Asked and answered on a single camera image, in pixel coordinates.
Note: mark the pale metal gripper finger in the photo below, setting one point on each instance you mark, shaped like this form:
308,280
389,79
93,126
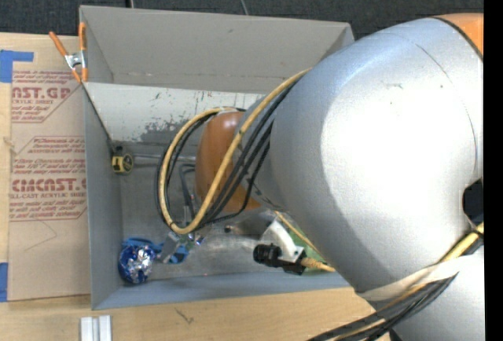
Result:
170,247

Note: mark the blue and silver ball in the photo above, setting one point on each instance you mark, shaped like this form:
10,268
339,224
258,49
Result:
135,265

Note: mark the yellow and black tape measure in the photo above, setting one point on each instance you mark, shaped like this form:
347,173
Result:
121,164

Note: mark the brown cardboard board red print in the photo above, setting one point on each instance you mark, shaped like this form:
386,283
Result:
47,245

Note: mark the green flat thing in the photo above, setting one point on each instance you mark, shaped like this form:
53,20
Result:
312,251

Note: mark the grey metal bin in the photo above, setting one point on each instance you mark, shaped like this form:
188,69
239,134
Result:
165,56

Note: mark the black cylinder on white bracket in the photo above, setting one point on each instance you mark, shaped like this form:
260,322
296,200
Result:
271,254

